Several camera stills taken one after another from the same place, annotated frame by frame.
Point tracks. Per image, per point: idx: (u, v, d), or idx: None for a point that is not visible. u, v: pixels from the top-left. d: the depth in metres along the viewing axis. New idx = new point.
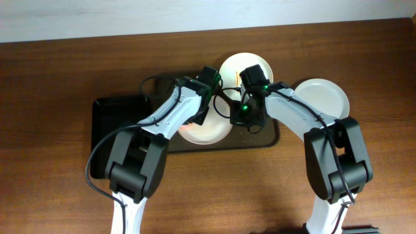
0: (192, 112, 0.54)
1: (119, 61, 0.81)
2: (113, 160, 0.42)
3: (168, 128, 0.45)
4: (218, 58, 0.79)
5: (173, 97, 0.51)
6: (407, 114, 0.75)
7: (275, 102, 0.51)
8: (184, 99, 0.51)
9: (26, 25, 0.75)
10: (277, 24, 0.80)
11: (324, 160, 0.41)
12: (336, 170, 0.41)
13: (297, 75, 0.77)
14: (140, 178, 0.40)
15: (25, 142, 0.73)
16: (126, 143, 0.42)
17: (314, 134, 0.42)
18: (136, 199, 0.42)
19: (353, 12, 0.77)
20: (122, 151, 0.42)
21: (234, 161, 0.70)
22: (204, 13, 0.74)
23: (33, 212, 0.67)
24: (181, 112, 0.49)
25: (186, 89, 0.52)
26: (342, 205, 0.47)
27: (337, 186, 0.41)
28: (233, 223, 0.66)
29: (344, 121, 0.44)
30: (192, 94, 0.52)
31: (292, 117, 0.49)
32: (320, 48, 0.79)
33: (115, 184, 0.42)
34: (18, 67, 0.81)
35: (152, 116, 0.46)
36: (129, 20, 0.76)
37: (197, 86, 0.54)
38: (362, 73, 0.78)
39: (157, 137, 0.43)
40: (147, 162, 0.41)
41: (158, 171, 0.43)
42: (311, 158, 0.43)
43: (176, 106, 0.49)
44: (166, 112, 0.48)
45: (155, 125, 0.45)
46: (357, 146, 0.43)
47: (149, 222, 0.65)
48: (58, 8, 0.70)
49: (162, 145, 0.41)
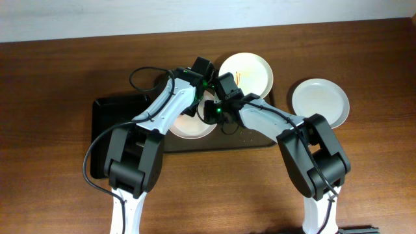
0: (187, 103, 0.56)
1: (123, 60, 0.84)
2: (110, 156, 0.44)
3: (162, 122, 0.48)
4: (218, 57, 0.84)
5: (166, 90, 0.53)
6: (402, 113, 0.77)
7: (249, 113, 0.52)
8: (178, 91, 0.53)
9: (38, 24, 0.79)
10: (272, 25, 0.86)
11: (300, 158, 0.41)
12: (313, 167, 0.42)
13: (293, 75, 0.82)
14: (139, 173, 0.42)
15: (30, 143, 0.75)
16: (121, 140, 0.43)
17: (285, 135, 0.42)
18: (136, 194, 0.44)
19: (342, 10, 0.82)
20: (119, 148, 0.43)
21: (234, 161, 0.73)
22: (204, 13, 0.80)
23: (36, 212, 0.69)
24: (176, 104, 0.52)
25: (179, 80, 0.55)
26: (329, 199, 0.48)
27: (318, 183, 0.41)
28: (234, 223, 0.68)
29: (312, 118, 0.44)
30: (185, 86, 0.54)
31: (265, 126, 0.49)
32: (314, 47, 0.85)
33: (114, 179, 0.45)
34: (25, 68, 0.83)
35: (146, 112, 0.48)
36: (131, 19, 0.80)
37: (191, 77, 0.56)
38: (355, 73, 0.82)
39: (153, 133, 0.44)
40: (143, 158, 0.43)
41: (156, 166, 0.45)
42: (288, 160, 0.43)
43: (170, 97, 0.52)
44: (160, 106, 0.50)
45: (150, 120, 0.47)
46: (329, 140, 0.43)
47: (151, 221, 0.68)
48: (71, 10, 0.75)
49: (158, 140, 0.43)
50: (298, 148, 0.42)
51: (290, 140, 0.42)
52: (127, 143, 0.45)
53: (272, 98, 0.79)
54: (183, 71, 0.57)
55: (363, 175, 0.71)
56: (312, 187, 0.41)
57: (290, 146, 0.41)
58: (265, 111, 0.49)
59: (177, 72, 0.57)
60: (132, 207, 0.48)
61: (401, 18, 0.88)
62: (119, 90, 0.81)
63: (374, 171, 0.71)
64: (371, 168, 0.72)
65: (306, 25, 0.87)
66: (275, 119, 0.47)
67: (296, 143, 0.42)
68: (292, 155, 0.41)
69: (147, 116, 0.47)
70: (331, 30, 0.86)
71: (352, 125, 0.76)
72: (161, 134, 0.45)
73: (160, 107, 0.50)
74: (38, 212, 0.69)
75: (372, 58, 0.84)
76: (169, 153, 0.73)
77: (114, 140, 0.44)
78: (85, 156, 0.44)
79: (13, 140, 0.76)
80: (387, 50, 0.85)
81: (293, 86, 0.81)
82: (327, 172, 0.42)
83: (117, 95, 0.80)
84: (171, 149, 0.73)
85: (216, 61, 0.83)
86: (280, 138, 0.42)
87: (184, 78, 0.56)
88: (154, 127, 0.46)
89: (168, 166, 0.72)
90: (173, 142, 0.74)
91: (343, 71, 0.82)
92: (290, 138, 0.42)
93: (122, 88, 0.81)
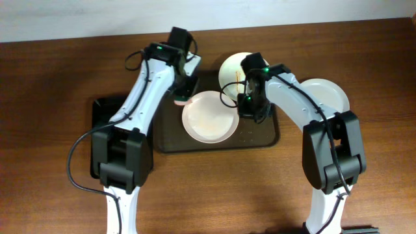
0: (168, 84, 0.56)
1: (122, 60, 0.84)
2: (96, 159, 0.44)
3: (142, 117, 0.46)
4: (218, 57, 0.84)
5: (142, 77, 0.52)
6: (402, 113, 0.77)
7: (276, 88, 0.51)
8: (153, 77, 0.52)
9: (37, 24, 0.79)
10: (272, 25, 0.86)
11: (321, 151, 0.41)
12: (333, 162, 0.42)
13: (292, 75, 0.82)
14: (129, 172, 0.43)
15: (28, 143, 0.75)
16: (103, 143, 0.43)
17: (312, 127, 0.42)
18: (129, 190, 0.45)
19: (341, 10, 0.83)
20: (102, 150, 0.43)
21: (234, 161, 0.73)
22: (205, 13, 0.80)
23: (34, 212, 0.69)
24: (155, 90, 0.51)
25: (153, 64, 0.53)
26: (338, 196, 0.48)
27: (331, 177, 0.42)
28: (234, 223, 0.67)
29: (344, 115, 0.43)
30: (160, 68, 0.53)
31: (290, 104, 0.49)
32: (314, 48, 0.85)
33: (106, 179, 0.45)
34: (23, 68, 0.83)
35: (123, 110, 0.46)
36: (130, 19, 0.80)
37: (166, 54, 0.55)
38: (356, 73, 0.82)
39: (134, 132, 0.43)
40: (129, 157, 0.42)
41: (145, 160, 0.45)
42: (307, 149, 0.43)
43: (147, 86, 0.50)
44: (136, 100, 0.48)
45: (128, 119, 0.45)
46: (354, 140, 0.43)
47: (151, 221, 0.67)
48: (71, 10, 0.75)
49: (138, 140, 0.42)
50: (322, 141, 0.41)
51: (316, 132, 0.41)
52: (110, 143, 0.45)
53: None
54: (156, 47, 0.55)
55: (363, 176, 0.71)
56: (325, 181, 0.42)
57: (316, 138, 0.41)
58: (294, 90, 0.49)
59: (151, 51, 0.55)
60: (127, 203, 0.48)
61: (400, 18, 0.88)
62: (119, 90, 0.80)
63: (374, 171, 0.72)
64: (371, 168, 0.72)
65: (306, 25, 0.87)
66: (304, 101, 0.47)
67: (322, 136, 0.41)
68: (315, 147, 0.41)
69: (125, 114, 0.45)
70: (331, 30, 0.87)
71: None
72: (142, 133, 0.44)
73: (137, 101, 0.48)
74: (38, 212, 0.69)
75: (372, 58, 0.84)
76: (169, 153, 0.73)
77: (95, 143, 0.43)
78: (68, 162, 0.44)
79: (13, 140, 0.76)
80: (387, 50, 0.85)
81: None
82: (342, 169, 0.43)
83: (117, 95, 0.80)
84: (171, 149, 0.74)
85: (216, 61, 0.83)
86: (308, 128, 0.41)
87: (158, 58, 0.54)
88: (135, 126, 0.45)
89: (168, 166, 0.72)
90: (173, 142, 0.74)
91: (343, 72, 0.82)
92: (318, 130, 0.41)
93: (122, 88, 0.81)
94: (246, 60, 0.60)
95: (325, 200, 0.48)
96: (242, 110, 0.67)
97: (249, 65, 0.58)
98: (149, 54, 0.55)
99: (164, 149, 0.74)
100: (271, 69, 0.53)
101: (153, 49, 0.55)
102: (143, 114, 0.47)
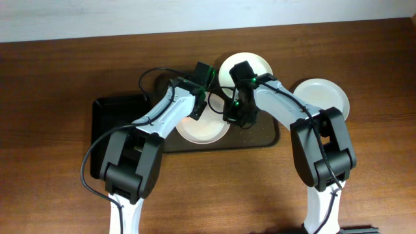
0: (187, 110, 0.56)
1: (122, 60, 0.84)
2: (108, 160, 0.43)
3: (162, 127, 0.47)
4: (218, 57, 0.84)
5: (166, 97, 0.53)
6: (402, 113, 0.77)
7: (264, 95, 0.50)
8: (177, 99, 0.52)
9: (37, 24, 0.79)
10: (272, 25, 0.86)
11: (309, 148, 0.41)
12: (322, 158, 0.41)
13: (292, 75, 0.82)
14: (136, 179, 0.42)
15: (29, 143, 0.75)
16: (119, 143, 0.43)
17: (299, 124, 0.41)
18: (133, 199, 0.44)
19: (340, 10, 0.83)
20: (117, 151, 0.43)
21: (234, 161, 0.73)
22: (204, 13, 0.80)
23: (34, 212, 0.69)
24: (176, 110, 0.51)
25: (180, 89, 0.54)
26: (332, 193, 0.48)
27: (323, 173, 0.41)
28: (234, 223, 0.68)
29: (328, 111, 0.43)
30: (184, 94, 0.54)
31: (277, 109, 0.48)
32: (314, 48, 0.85)
33: (112, 184, 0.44)
34: (23, 68, 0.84)
35: (146, 116, 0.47)
36: (130, 20, 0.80)
37: (190, 86, 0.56)
38: (356, 73, 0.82)
39: (152, 136, 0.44)
40: (142, 162, 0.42)
41: (154, 171, 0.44)
42: (297, 147, 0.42)
43: (170, 104, 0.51)
44: (160, 112, 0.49)
45: (150, 124, 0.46)
46: (341, 135, 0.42)
47: (151, 221, 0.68)
48: (72, 10, 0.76)
49: (156, 145, 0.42)
50: (310, 138, 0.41)
51: (303, 129, 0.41)
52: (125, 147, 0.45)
53: None
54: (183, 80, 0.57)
55: (363, 176, 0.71)
56: (317, 177, 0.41)
57: (303, 135, 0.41)
58: (281, 94, 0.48)
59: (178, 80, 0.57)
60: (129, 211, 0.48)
61: (402, 17, 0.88)
62: (120, 91, 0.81)
63: (374, 171, 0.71)
64: (371, 168, 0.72)
65: (306, 25, 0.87)
66: (290, 104, 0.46)
67: (309, 133, 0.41)
68: (303, 144, 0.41)
69: (149, 119, 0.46)
70: (332, 30, 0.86)
71: (352, 125, 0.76)
72: (161, 138, 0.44)
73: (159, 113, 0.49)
74: (38, 212, 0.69)
75: (372, 58, 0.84)
76: (169, 153, 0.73)
77: (114, 142, 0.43)
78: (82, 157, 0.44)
79: (14, 140, 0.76)
80: (387, 50, 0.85)
81: (294, 86, 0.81)
82: (333, 164, 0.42)
83: (117, 95, 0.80)
84: (171, 149, 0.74)
85: (216, 61, 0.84)
86: (294, 125, 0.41)
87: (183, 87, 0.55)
88: (153, 130, 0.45)
89: (169, 166, 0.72)
90: (173, 142, 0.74)
91: (344, 71, 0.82)
92: (304, 128, 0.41)
93: (122, 88, 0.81)
94: (234, 68, 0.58)
95: (320, 198, 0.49)
96: (227, 114, 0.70)
97: (237, 75, 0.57)
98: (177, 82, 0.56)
99: (163, 149, 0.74)
100: (258, 78, 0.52)
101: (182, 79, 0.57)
102: (164, 125, 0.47)
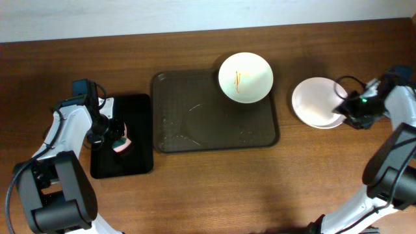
0: (88, 126, 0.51)
1: (121, 60, 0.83)
2: (30, 210, 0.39)
3: (65, 144, 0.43)
4: (218, 57, 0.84)
5: (56, 121, 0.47)
6: None
7: (403, 96, 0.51)
8: (69, 115, 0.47)
9: (35, 25, 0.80)
10: (270, 25, 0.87)
11: (402, 159, 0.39)
12: (409, 173, 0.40)
13: (292, 75, 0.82)
14: (71, 204, 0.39)
15: (27, 143, 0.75)
16: (32, 183, 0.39)
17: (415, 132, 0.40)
18: (86, 225, 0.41)
19: (338, 10, 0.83)
20: (36, 195, 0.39)
21: (234, 161, 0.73)
22: (203, 13, 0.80)
23: None
24: (67, 127, 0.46)
25: (65, 108, 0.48)
26: (374, 207, 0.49)
27: (401, 186, 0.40)
28: (234, 223, 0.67)
29: None
30: (71, 109, 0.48)
31: (402, 112, 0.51)
32: (312, 48, 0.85)
33: (56, 230, 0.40)
34: (21, 68, 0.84)
35: (45, 142, 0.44)
36: (129, 20, 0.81)
37: (71, 103, 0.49)
38: (355, 73, 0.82)
39: (60, 154, 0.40)
40: (65, 186, 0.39)
41: (86, 185, 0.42)
42: (396, 155, 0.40)
43: (62, 124, 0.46)
44: (55, 132, 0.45)
45: (50, 149, 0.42)
46: None
47: (150, 221, 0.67)
48: (71, 10, 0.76)
49: (66, 158, 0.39)
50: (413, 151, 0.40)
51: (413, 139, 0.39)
52: (40, 188, 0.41)
53: (272, 98, 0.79)
54: (86, 96, 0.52)
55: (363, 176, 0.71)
56: (385, 189, 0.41)
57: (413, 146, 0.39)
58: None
59: (89, 107, 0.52)
60: None
61: (400, 18, 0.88)
62: (119, 90, 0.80)
63: None
64: None
65: (305, 25, 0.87)
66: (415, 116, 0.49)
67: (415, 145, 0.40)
68: (409, 151, 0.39)
69: (47, 145, 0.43)
70: (331, 30, 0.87)
71: (352, 125, 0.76)
72: (69, 151, 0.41)
73: (58, 130, 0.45)
74: None
75: (372, 58, 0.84)
76: (169, 153, 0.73)
77: (23, 188, 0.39)
78: (7, 218, 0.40)
79: (11, 140, 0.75)
80: (387, 50, 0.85)
81: (294, 86, 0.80)
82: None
83: (117, 95, 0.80)
84: (171, 149, 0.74)
85: (216, 60, 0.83)
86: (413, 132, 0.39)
87: (67, 103, 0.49)
88: (58, 151, 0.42)
89: (169, 166, 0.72)
90: (173, 143, 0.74)
91: (343, 71, 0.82)
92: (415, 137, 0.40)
93: (122, 88, 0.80)
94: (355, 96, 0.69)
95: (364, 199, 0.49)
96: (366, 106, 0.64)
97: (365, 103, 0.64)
98: (84, 99, 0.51)
99: (164, 149, 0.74)
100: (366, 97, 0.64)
101: (91, 96, 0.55)
102: (67, 142, 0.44)
